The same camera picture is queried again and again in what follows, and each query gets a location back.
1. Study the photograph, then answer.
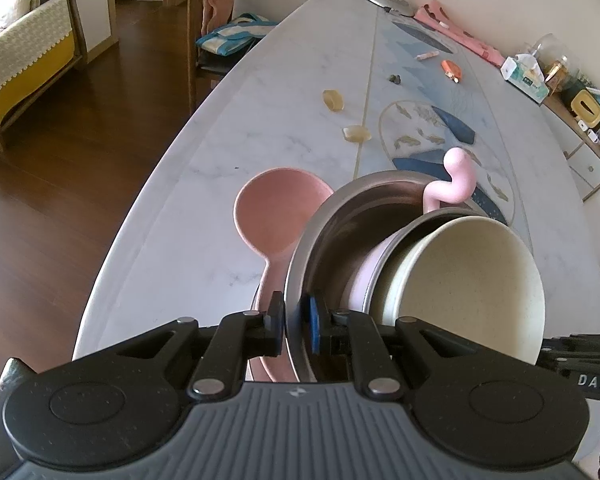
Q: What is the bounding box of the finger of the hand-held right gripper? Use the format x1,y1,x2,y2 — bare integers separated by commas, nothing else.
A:
539,334,600,369

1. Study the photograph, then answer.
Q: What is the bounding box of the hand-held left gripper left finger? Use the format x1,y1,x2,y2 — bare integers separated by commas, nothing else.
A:
114,290,285,401

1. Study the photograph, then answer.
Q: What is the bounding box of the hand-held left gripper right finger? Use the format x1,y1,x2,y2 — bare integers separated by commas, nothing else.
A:
307,296,539,401

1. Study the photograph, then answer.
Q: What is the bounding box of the large steel bowl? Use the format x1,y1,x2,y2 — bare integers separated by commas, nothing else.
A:
283,170,482,384

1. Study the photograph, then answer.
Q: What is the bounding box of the pink bear-shaped plate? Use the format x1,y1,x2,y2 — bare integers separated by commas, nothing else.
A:
233,168,337,384

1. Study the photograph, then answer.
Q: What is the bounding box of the small steel bowl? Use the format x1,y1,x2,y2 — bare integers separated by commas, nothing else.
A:
364,207,463,323

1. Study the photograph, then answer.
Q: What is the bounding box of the cream bowl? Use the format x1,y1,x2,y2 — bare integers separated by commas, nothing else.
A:
382,215,547,367

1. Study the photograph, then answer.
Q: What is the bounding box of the pink spoon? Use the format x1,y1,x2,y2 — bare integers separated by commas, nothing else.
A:
422,148,479,211

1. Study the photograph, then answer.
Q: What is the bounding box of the white drawer cabinet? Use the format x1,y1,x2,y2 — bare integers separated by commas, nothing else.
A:
542,92,600,204

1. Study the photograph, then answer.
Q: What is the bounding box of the yellow tissue holder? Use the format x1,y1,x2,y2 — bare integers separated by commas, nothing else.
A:
569,90,600,129

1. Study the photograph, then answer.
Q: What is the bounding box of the blue printed table mat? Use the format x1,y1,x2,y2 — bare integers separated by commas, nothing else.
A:
352,14,534,257

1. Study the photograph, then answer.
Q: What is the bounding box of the tissue box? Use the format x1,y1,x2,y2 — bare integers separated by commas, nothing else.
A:
499,54,551,105

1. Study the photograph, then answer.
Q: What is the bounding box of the round glass jar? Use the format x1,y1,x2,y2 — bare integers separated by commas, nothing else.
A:
529,33,582,94

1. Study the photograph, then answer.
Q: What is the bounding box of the striped blue bag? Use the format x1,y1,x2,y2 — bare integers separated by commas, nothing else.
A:
195,13,280,59

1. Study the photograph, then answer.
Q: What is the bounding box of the pink cloth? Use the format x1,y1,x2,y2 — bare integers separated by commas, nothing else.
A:
413,0,504,67

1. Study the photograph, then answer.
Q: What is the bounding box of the sofa with cream cover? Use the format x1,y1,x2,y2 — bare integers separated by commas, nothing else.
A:
0,0,90,153

